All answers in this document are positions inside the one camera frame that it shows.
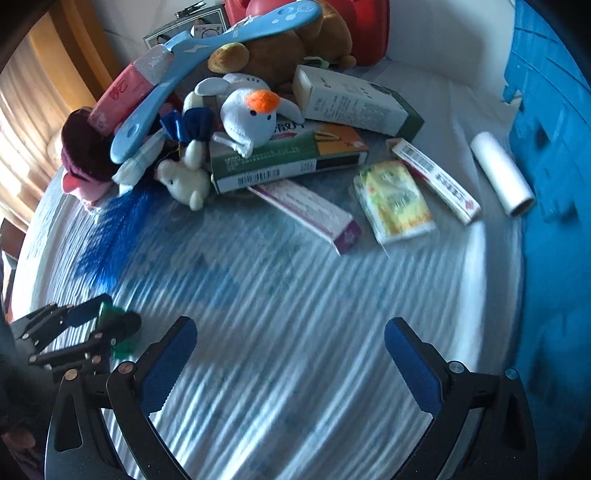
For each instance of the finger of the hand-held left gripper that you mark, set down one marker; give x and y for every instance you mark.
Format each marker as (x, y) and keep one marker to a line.
(69, 353)
(83, 314)

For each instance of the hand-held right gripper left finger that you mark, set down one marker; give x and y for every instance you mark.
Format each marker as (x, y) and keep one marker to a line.
(166, 364)

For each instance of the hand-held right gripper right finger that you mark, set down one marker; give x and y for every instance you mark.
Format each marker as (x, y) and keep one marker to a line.
(415, 369)

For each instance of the small dark green object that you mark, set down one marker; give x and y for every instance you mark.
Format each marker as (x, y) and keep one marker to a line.
(124, 326)

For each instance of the round desktop with striped cover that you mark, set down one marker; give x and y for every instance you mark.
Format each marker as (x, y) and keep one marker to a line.
(295, 300)

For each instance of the white plastic packet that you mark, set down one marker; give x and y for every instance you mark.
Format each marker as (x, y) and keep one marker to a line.
(138, 161)

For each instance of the small white bear plush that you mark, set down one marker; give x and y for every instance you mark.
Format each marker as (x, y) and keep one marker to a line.
(184, 182)

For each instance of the maroon plush hat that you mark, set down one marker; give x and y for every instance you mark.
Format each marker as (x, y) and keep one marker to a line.
(87, 147)

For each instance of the yellow-green tissue pack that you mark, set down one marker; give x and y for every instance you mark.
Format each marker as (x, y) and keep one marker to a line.
(397, 198)

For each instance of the beige curtain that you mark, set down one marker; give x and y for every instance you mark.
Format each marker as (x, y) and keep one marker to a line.
(27, 138)

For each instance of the white box with purple end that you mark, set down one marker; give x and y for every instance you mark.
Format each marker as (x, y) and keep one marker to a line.
(304, 205)

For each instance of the silver cylinder can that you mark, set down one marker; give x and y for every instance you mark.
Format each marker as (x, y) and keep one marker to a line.
(501, 173)

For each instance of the blue satin bow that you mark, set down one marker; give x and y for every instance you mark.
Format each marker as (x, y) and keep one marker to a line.
(189, 124)

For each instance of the pink tissue pack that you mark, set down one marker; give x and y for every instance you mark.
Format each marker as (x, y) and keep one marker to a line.
(120, 97)

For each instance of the green and orange medicine box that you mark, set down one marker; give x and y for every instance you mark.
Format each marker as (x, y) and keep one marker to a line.
(286, 161)

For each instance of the white duck plush orange beak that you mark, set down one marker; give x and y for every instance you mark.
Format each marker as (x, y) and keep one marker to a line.
(244, 115)

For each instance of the blue cloth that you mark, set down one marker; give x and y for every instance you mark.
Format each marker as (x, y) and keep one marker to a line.
(554, 138)

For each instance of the white and green medicine box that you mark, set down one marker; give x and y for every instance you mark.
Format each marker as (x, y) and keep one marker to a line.
(351, 99)

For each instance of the brown teddy bear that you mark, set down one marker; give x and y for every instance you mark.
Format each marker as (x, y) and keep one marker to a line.
(277, 60)

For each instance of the dark metal box with clasp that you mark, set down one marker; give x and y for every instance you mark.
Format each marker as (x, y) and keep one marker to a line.
(210, 18)

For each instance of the wooden door frame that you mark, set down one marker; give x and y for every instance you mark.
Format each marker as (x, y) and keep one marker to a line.
(83, 46)

